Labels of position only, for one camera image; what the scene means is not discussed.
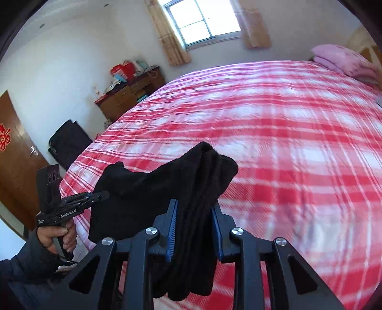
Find person's left forearm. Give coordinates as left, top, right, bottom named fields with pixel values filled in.
left=0, top=231, right=64, bottom=310

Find brown wooden door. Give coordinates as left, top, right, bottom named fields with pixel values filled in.
left=0, top=89, right=51, bottom=236

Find yellow wooden headboard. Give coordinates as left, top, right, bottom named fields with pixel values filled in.
left=346, top=25, right=382, bottom=78

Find red paper door decoration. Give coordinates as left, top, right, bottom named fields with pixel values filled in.
left=0, top=124, right=11, bottom=152

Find black suitcase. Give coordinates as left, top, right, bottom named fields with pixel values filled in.
left=48, top=119, right=93, bottom=170

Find window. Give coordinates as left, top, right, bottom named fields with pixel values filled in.
left=158, top=0, right=242, bottom=50

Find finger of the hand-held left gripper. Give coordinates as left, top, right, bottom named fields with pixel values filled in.
left=76, top=191, right=110, bottom=206
left=57, top=193, right=94, bottom=210

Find person's left hand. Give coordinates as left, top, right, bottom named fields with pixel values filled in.
left=36, top=222, right=78, bottom=254

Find beige curtain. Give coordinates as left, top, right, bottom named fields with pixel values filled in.
left=145, top=0, right=191, bottom=67
left=234, top=0, right=272, bottom=50

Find pink pillow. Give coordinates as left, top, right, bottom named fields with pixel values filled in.
left=310, top=44, right=379, bottom=87

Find red gift bag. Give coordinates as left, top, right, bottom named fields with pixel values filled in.
left=110, top=61, right=135, bottom=81

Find black pants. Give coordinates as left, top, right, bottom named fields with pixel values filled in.
left=88, top=141, right=239, bottom=301

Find black cable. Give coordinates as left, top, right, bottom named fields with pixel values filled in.
left=54, top=250, right=80, bottom=273

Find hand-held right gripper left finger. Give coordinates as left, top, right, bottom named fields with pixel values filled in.
left=42, top=198, right=180, bottom=310

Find red plaid bed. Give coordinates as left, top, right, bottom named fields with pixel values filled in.
left=60, top=60, right=382, bottom=310

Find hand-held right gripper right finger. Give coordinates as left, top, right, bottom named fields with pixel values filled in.
left=210, top=206, right=347, bottom=310

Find wooden dresser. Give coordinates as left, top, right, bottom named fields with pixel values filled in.
left=94, top=67, right=166, bottom=123

